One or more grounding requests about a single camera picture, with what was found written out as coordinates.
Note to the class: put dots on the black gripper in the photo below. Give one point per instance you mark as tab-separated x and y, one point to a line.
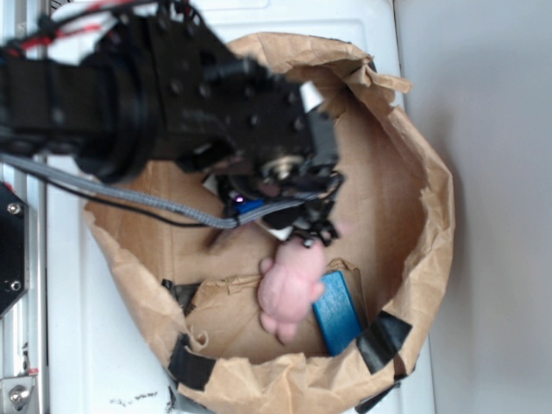
273	159

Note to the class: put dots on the pink plush bunny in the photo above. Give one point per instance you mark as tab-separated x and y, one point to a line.
291	282

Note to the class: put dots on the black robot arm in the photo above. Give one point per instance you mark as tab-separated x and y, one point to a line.
88	100

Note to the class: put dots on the brown paper bag tray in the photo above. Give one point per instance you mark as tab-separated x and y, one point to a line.
192	292

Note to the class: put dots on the blue wooden block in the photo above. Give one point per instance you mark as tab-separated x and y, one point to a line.
336	314

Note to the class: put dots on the white plastic bin lid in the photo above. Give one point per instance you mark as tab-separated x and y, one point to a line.
98	361

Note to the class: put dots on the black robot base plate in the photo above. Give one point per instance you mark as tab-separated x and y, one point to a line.
14	249

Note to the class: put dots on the aluminium frame rail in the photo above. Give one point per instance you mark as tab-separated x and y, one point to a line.
24	361

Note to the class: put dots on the metal corner bracket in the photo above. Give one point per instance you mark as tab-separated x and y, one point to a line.
18	395

